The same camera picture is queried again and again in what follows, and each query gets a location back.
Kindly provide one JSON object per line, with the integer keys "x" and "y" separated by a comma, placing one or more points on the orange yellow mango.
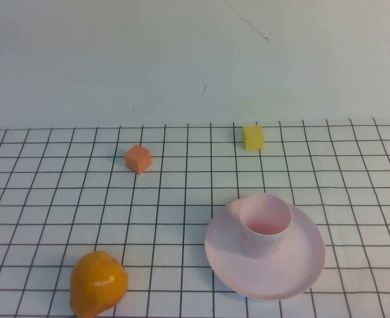
{"x": 97, "y": 285}

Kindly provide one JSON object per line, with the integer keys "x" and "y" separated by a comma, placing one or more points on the pale pink plate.
{"x": 297, "y": 265}

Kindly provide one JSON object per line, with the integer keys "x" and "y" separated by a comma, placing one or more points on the orange foam cube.
{"x": 136, "y": 159}

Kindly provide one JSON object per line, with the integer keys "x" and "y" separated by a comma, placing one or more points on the yellow foam cube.
{"x": 253, "y": 138}

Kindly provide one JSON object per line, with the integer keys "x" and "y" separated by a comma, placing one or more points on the pale pink cup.
{"x": 261, "y": 245}

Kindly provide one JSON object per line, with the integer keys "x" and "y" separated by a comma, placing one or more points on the white black-grid tablecloth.
{"x": 347, "y": 172}

